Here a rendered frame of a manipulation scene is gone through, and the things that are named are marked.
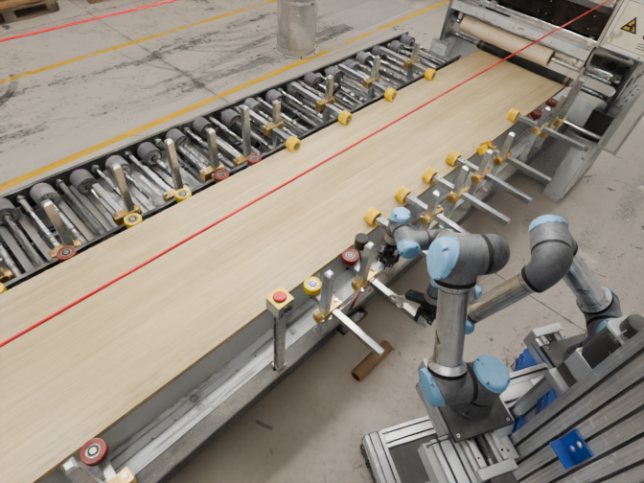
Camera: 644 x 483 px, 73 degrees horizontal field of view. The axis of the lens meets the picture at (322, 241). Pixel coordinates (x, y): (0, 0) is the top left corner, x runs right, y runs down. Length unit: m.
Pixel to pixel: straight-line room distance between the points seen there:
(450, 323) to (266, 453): 1.53
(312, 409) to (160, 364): 1.11
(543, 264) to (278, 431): 1.69
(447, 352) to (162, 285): 1.22
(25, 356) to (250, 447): 1.20
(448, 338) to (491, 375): 0.20
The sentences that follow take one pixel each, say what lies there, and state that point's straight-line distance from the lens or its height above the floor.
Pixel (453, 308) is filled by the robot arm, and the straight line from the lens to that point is 1.27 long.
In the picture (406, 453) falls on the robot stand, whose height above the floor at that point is 0.21.
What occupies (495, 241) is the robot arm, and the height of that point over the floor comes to 1.63.
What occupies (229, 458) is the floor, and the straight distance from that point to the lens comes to 2.56.
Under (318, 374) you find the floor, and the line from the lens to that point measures 2.71.
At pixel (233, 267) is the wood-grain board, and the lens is 1.99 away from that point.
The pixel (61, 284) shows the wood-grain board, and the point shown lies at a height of 0.90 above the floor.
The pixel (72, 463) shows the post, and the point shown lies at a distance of 1.44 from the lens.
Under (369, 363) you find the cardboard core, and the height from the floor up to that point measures 0.08.
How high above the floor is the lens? 2.46
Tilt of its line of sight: 48 degrees down
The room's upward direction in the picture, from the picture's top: 7 degrees clockwise
